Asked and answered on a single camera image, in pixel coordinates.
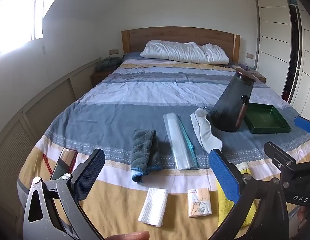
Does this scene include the beige radiator cover panel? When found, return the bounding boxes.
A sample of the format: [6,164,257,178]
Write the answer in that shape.
[0,57,101,230]

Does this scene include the striped bed blanket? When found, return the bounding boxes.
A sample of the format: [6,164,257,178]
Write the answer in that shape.
[17,51,310,240]

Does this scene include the window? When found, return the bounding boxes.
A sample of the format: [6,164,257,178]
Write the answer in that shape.
[0,0,44,53]

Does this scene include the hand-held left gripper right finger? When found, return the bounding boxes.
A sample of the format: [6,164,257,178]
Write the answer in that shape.
[209,149,290,240]

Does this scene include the green tray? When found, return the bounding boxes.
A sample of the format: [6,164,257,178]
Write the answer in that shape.
[243,102,291,134]

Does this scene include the wooden headboard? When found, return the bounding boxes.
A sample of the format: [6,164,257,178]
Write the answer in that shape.
[121,26,241,64]

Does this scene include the dark grey cloth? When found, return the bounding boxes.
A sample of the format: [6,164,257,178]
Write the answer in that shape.
[95,57,123,72]

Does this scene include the clear zip bag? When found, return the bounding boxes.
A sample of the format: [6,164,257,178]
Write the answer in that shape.
[163,112,198,170]

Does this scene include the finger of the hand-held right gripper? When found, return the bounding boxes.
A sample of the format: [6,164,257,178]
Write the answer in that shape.
[294,115,310,136]
[264,141,298,173]

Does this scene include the red lanyard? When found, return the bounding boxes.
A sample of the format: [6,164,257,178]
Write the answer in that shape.
[42,154,53,174]

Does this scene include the yellow towel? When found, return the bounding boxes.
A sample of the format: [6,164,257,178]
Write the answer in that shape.
[216,167,255,228]

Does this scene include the phone with red case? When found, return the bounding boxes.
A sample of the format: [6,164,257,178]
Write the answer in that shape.
[50,148,78,180]

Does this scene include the grey pitcher with wooden handle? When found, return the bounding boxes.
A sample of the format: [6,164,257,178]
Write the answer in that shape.
[210,67,257,132]

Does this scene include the grey towel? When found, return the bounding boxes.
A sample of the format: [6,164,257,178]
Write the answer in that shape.
[131,129,162,183]

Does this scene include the grey eye mask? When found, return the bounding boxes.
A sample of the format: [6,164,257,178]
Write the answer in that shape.
[190,108,223,153]

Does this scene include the white cloth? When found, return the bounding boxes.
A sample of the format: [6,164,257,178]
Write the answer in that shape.
[138,187,168,227]

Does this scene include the wooden nightstand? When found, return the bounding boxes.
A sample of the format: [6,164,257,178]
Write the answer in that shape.
[245,67,267,84]
[90,70,113,87]

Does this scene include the person's left hand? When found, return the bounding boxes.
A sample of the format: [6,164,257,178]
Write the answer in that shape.
[105,231,150,240]

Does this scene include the tissue packet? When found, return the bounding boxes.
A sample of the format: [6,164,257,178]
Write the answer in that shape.
[187,187,212,218]

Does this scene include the white pillow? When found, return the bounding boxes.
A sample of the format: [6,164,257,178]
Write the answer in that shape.
[140,40,230,64]

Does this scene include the person's right hand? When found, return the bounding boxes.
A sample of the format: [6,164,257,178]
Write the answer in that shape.
[296,150,310,232]

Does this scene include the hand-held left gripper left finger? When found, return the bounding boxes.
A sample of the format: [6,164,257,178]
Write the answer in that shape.
[23,149,106,240]

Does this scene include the white wardrobe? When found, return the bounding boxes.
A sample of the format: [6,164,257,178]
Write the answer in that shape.
[254,0,310,115]

